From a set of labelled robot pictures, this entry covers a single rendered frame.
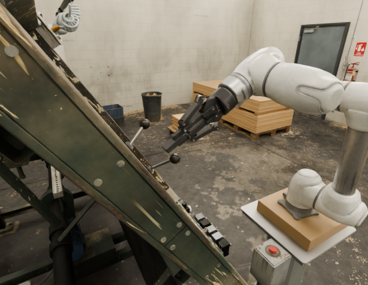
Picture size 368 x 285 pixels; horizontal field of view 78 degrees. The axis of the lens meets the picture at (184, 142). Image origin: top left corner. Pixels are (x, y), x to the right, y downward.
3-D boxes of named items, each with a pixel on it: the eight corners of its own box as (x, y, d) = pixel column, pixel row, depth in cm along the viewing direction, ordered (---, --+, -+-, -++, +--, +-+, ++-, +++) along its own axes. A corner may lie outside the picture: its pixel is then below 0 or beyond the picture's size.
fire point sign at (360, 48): (363, 56, 473) (367, 42, 461) (363, 56, 473) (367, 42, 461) (352, 56, 489) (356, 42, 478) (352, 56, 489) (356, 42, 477)
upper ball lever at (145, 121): (134, 152, 72) (154, 124, 79) (127, 145, 69) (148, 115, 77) (126, 152, 74) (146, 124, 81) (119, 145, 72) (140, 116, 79)
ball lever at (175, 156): (148, 177, 79) (182, 164, 76) (142, 171, 77) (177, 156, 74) (149, 169, 82) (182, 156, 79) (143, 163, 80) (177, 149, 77)
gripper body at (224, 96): (230, 87, 61) (205, 108, 59) (239, 111, 66) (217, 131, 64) (213, 83, 67) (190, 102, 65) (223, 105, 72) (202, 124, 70)
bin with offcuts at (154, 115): (166, 120, 561) (165, 94, 534) (146, 124, 539) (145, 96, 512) (158, 115, 602) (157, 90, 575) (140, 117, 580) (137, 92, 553)
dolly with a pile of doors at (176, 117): (202, 137, 462) (203, 119, 445) (179, 142, 439) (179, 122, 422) (187, 128, 511) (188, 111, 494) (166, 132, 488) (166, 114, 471)
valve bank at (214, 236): (236, 270, 133) (241, 241, 124) (217, 282, 127) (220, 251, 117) (192, 217, 173) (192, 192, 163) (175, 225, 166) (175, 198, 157)
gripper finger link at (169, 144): (186, 135, 62) (185, 133, 62) (167, 151, 61) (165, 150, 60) (181, 132, 64) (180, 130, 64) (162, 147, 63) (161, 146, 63)
